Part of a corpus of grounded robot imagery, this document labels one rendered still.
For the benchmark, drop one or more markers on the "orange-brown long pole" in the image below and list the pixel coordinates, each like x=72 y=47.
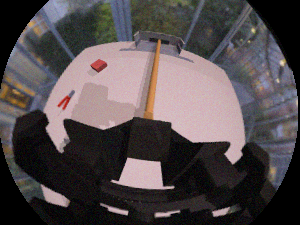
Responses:
x=150 y=139

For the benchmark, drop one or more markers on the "red square tile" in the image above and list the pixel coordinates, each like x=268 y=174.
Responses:
x=99 y=65

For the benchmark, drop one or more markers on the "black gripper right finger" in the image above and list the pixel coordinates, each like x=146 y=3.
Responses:
x=183 y=154

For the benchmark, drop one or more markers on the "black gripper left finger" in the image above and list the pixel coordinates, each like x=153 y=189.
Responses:
x=110 y=143

